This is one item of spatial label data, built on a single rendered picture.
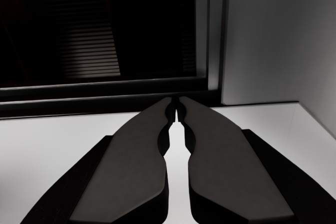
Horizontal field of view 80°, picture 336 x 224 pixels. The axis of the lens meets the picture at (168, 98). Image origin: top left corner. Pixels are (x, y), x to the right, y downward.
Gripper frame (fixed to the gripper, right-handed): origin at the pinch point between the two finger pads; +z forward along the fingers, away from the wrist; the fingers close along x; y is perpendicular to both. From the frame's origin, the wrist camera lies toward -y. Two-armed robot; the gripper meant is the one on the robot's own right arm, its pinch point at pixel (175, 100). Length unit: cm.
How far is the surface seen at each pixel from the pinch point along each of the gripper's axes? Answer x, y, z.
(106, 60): -14.6, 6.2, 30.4
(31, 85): -11.0, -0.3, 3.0
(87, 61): -18.8, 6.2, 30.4
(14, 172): -13.8, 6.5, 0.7
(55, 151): -9.5, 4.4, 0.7
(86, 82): -6.7, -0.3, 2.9
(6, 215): -17.1, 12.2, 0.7
